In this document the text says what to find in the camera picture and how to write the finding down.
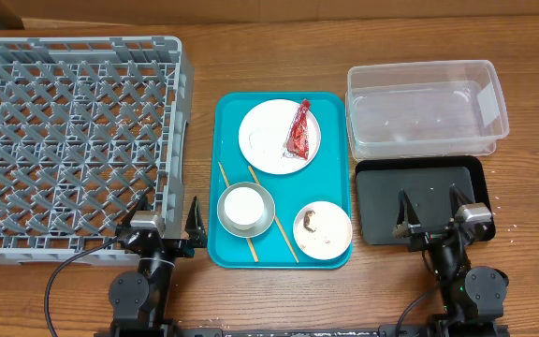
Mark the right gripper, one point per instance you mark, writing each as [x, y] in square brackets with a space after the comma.
[433, 235]

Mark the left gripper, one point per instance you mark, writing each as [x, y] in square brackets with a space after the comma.
[196, 230]

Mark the wooden chopstick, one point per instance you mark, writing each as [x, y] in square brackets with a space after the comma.
[276, 219]
[249, 242]

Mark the white paper cup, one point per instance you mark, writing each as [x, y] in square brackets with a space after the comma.
[244, 207]

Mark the grey bowl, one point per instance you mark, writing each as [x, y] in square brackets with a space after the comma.
[261, 226]

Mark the small pink bowl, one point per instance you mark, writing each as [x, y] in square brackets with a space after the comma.
[333, 233]

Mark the brown food scrap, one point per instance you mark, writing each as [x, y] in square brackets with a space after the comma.
[307, 221]

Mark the large white plate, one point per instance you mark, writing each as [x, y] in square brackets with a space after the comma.
[264, 131]

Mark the red snack wrapper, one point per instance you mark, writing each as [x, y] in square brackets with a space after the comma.
[297, 142]

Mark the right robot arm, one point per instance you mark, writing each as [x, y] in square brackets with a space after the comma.
[472, 296]

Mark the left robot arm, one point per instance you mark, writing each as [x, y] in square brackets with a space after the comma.
[139, 298]

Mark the black waste tray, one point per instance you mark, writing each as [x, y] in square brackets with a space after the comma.
[425, 180]

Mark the clear plastic bin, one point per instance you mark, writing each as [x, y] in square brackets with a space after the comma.
[421, 109]

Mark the teal plastic tray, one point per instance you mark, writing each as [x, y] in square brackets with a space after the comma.
[326, 178]

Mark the grey dish rack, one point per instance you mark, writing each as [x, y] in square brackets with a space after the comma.
[88, 125]

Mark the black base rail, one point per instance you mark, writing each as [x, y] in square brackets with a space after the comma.
[382, 331]

